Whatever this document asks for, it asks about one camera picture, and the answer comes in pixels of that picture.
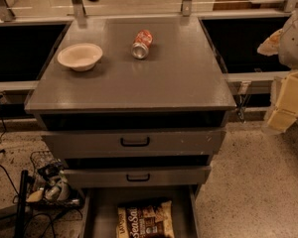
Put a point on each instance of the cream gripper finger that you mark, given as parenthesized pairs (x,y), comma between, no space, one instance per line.
(284,110)
(270,47)

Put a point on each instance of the brown sea salt chip bag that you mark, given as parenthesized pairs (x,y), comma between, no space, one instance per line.
(145,220)

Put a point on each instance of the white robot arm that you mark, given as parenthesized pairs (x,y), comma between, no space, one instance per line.
(288,55)

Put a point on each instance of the grey middle drawer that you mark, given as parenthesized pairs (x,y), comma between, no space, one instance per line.
(128,177)

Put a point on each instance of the grey drawer cabinet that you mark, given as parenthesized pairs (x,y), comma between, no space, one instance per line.
(179,86)

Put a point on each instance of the grey top drawer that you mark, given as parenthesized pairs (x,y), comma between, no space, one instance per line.
(135,143)

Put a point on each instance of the grey open bottom drawer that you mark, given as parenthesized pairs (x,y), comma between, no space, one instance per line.
(100,213)

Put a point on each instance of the red soda can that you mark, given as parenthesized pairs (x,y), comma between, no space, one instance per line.
(141,45)

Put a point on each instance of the white paper bowl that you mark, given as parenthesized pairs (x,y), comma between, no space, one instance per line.
(80,57)

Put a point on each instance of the black pole stand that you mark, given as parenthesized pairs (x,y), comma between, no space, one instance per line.
(21,205)

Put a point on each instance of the wire basket with items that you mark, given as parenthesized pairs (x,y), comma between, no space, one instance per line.
(50,186)

